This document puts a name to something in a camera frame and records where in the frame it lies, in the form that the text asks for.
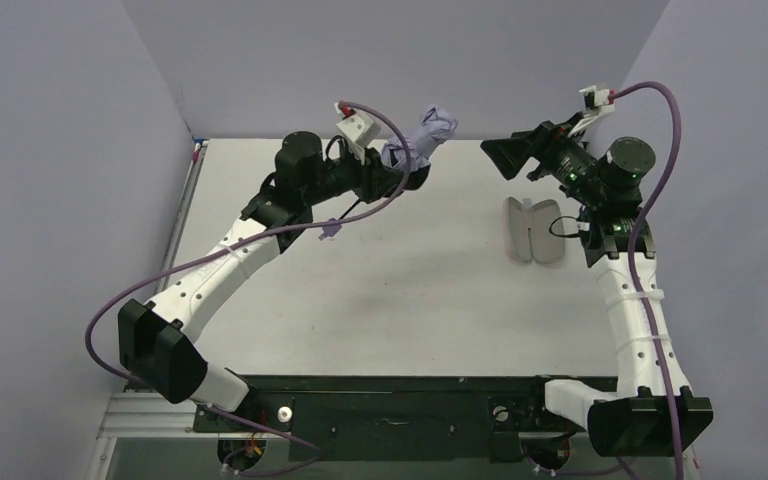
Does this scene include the lilac umbrella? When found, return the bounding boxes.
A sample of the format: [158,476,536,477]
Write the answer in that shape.
[317,103,459,241]

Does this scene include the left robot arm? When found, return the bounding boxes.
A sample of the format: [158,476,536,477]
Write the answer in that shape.
[117,127,441,411]

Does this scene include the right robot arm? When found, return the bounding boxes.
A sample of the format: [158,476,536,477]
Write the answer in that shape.
[480,122,713,457]

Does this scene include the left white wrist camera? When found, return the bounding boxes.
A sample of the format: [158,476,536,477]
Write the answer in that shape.
[334,103,381,165]

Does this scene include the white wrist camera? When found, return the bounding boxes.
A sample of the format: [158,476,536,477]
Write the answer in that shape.
[334,103,381,165]
[568,84,616,137]

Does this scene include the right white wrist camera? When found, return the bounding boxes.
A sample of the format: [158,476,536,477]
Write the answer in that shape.
[568,84,616,137]

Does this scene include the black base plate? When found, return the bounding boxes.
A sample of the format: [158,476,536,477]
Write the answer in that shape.
[184,375,589,470]

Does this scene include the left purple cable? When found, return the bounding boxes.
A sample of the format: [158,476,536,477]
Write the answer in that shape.
[84,100,414,478]

